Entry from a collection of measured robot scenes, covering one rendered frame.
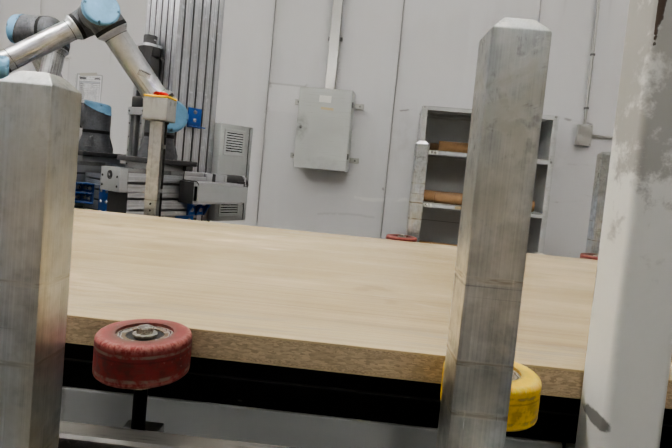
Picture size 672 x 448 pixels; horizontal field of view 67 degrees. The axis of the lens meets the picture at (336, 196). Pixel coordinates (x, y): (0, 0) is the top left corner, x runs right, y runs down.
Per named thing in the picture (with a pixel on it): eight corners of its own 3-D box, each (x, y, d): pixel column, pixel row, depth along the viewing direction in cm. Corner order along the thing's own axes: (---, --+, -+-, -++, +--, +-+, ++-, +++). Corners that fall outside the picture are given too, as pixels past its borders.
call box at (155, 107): (151, 123, 147) (153, 96, 146) (175, 126, 147) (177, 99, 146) (141, 121, 140) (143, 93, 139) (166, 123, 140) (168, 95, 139)
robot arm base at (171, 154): (162, 158, 216) (164, 135, 215) (184, 161, 207) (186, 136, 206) (130, 155, 204) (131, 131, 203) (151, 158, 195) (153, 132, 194)
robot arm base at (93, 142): (102, 152, 245) (103, 131, 245) (119, 154, 236) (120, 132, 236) (70, 149, 233) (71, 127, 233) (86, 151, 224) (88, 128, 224)
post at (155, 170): (142, 276, 148) (154, 121, 145) (159, 278, 148) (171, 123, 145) (136, 279, 143) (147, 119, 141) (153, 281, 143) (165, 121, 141)
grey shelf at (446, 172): (399, 312, 397) (419, 113, 389) (517, 326, 386) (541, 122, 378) (399, 329, 353) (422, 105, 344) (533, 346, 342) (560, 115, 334)
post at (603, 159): (576, 322, 143) (597, 151, 140) (589, 323, 142) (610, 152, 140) (582, 326, 139) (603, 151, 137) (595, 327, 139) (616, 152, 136)
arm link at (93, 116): (101, 130, 228) (103, 100, 227) (73, 127, 229) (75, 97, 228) (115, 132, 240) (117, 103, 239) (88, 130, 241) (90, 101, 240)
